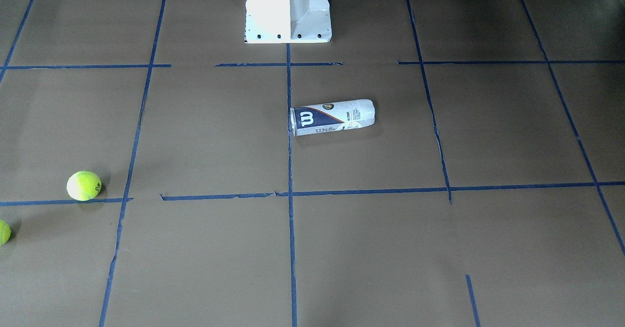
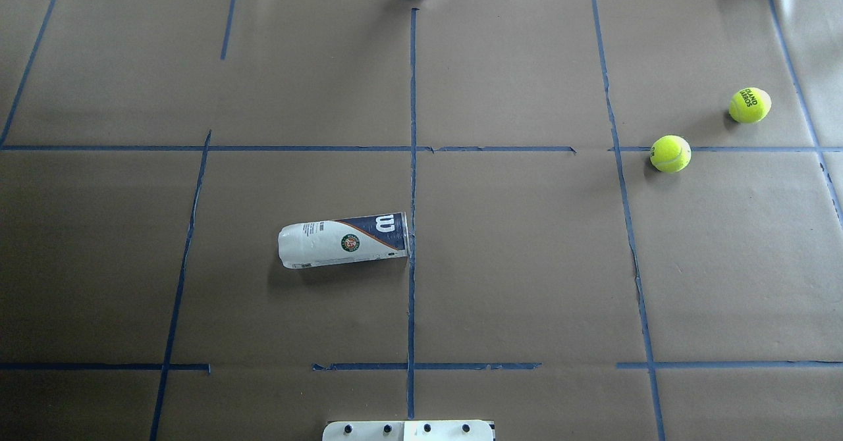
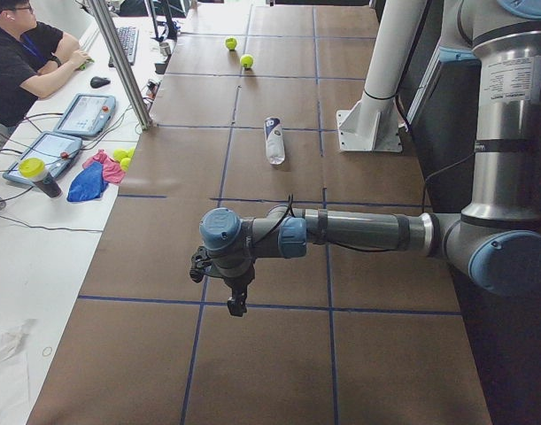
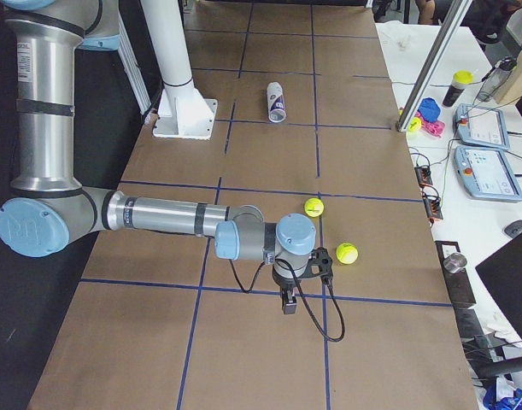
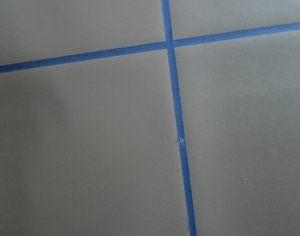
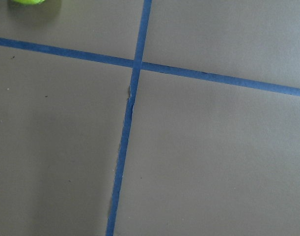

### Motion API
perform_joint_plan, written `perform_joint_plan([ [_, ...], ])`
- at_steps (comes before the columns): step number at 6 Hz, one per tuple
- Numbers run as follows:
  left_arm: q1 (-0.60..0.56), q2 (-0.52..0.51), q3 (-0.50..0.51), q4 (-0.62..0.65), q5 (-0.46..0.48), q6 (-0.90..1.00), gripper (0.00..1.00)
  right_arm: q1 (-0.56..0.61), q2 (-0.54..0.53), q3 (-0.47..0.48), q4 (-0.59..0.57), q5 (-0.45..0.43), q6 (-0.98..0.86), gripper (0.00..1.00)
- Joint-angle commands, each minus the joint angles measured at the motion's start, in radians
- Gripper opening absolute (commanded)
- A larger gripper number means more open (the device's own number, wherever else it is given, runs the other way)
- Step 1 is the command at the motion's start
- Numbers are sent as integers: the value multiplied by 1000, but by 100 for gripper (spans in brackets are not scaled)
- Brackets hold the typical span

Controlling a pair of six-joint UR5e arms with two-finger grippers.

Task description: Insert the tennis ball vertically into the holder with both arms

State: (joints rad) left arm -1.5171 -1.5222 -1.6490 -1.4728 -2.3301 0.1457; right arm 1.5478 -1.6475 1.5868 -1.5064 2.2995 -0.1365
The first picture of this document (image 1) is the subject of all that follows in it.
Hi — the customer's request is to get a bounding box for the white blue tennis ball can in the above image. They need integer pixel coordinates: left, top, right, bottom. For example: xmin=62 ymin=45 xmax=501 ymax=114
xmin=289 ymin=99 xmax=376 ymax=136

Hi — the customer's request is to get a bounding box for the yellow tennis ball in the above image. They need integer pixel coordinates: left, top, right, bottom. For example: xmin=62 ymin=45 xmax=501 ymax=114
xmin=0 ymin=219 xmax=13 ymax=246
xmin=65 ymin=170 xmax=102 ymax=201

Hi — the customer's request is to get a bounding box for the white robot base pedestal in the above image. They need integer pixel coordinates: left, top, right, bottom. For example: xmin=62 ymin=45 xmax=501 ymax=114
xmin=244 ymin=0 xmax=333 ymax=44

